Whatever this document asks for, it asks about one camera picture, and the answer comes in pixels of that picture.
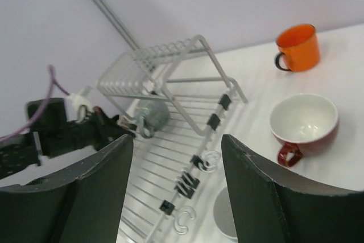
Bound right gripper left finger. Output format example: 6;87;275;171
1;135;134;242

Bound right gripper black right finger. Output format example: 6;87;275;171
221;134;363;242

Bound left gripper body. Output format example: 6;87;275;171
47;106;135;158

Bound grey-green ceramic mug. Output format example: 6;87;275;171
134;100;171;139

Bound red cup white inside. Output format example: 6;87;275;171
269;93;339;167

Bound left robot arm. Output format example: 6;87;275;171
1;98;136;179

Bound blue mug white inside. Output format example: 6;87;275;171
213;187;238;242

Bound clear hook upper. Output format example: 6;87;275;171
198;151;221;173

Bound clear hook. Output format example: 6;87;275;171
173;206;196;235
198;151;221;173

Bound clear hook lower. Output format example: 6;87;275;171
173;206;196;235

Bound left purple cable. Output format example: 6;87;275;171
0;65;72;144

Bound white wire dish rack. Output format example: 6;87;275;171
96;35;247;242

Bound orange mug black handle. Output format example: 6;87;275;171
274;23;320;72

